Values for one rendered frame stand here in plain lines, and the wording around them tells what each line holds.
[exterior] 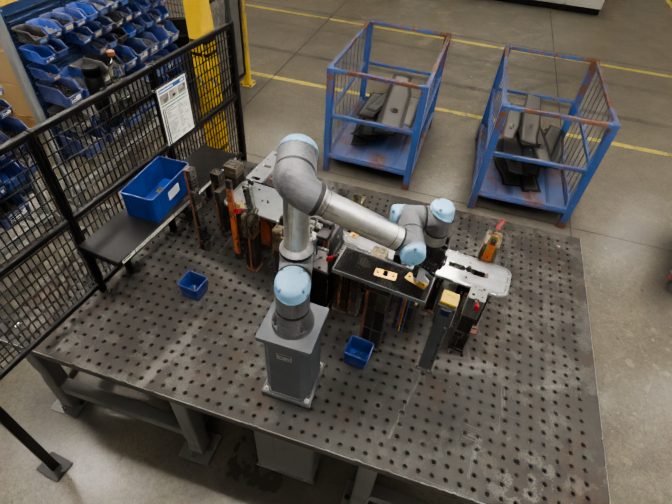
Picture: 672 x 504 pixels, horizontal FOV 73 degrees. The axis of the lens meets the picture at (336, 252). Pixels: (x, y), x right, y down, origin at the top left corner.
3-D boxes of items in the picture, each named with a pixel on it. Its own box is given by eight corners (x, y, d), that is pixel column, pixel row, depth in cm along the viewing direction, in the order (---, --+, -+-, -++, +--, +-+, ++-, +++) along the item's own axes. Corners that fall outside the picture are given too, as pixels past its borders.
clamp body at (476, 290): (469, 337, 208) (493, 286, 183) (464, 356, 201) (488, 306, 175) (449, 329, 211) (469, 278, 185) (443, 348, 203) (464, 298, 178)
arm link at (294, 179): (279, 175, 109) (437, 251, 126) (284, 150, 117) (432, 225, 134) (259, 207, 117) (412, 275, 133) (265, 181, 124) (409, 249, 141)
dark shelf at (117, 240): (238, 159, 246) (238, 154, 244) (120, 268, 186) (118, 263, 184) (204, 148, 251) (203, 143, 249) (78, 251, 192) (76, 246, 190)
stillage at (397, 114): (359, 110, 495) (368, 18, 428) (431, 126, 481) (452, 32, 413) (322, 170, 414) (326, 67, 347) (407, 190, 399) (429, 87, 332)
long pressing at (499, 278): (513, 267, 201) (514, 264, 200) (505, 303, 187) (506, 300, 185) (245, 179, 235) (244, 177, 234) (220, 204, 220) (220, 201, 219)
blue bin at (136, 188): (193, 185, 223) (189, 162, 214) (158, 223, 202) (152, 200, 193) (164, 177, 226) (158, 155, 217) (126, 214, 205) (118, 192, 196)
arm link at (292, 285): (272, 318, 149) (270, 292, 139) (277, 287, 158) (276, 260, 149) (309, 320, 149) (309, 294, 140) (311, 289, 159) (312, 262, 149)
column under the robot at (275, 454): (313, 484, 225) (316, 428, 179) (256, 464, 231) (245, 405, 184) (331, 427, 246) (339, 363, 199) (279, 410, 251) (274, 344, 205)
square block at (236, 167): (249, 214, 260) (243, 161, 234) (242, 222, 254) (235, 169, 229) (237, 210, 262) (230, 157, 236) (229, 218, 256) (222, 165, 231)
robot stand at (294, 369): (309, 408, 180) (310, 354, 151) (261, 393, 183) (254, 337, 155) (325, 365, 194) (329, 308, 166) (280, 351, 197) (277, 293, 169)
